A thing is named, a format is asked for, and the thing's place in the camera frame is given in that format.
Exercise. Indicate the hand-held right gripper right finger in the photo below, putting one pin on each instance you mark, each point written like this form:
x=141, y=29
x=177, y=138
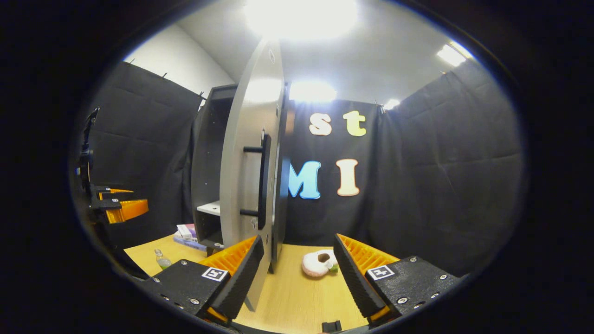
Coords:
x=355, y=273

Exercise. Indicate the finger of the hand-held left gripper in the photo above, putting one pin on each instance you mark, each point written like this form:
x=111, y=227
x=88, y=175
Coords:
x=106, y=204
x=104, y=189

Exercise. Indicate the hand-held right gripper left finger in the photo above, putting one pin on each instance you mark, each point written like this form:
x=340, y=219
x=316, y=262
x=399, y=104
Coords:
x=241, y=273

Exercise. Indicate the clear bottle with green label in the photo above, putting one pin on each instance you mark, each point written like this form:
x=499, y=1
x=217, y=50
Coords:
x=163, y=262

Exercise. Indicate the dark grey cabinet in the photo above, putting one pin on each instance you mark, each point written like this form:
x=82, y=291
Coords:
x=209, y=153

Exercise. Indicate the beige cabinet door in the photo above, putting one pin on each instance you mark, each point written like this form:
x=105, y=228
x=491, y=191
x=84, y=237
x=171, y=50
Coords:
x=250, y=139

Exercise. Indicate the ceiling light behind cabinet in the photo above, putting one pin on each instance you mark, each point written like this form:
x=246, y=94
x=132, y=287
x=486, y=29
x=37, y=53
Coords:
x=312, y=92

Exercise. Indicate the white pink plush toy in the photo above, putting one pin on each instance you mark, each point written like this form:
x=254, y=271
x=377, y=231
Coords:
x=315, y=266

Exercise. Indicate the flat purple box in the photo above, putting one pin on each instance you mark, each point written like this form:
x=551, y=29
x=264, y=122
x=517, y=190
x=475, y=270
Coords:
x=190, y=243

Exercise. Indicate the small white pink box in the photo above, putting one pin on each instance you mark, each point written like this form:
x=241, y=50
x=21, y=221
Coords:
x=185, y=231

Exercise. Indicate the black backdrop cloth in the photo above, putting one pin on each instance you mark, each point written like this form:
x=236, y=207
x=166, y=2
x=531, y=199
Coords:
x=441, y=185

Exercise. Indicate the small ceiling light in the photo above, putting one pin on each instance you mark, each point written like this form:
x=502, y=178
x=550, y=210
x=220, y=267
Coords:
x=392, y=104

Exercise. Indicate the long ceiling light strip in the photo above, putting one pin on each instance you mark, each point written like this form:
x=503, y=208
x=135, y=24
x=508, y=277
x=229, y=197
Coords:
x=452, y=54

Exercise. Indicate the large ceiling light panel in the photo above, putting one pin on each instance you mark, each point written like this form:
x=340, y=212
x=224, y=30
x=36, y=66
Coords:
x=300, y=16

